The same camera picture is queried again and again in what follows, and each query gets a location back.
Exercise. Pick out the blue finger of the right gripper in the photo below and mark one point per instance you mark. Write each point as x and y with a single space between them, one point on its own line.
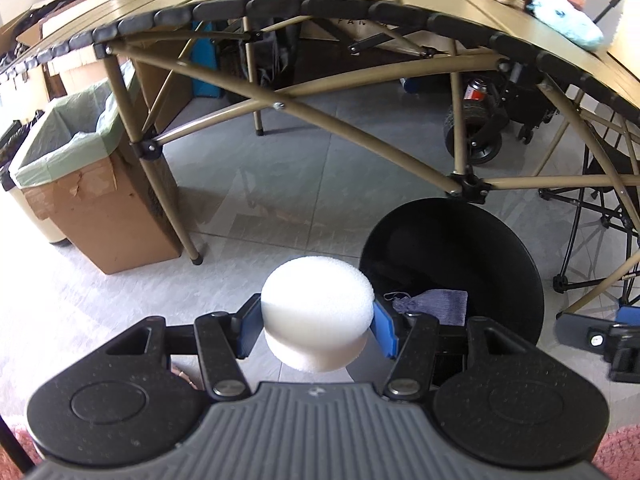
628 315

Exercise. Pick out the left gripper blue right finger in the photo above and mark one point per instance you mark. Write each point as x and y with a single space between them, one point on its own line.
383 328

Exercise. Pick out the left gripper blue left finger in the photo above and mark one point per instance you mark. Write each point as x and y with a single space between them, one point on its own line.
246 326

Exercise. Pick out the purple drawstring fabric pouch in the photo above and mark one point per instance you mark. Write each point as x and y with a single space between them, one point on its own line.
447 305

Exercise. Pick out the black round trash bin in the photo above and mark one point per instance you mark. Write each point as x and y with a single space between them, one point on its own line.
442 243

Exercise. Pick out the black folding chair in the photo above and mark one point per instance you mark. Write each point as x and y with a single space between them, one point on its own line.
593 200

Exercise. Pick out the black wagon cart wheel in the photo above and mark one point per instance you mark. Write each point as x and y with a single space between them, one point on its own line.
476 116

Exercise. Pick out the cardboard box with green liner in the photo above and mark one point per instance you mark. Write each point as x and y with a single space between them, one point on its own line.
77 169

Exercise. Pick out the light blue plush toy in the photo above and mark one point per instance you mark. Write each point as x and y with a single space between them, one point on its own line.
571 23

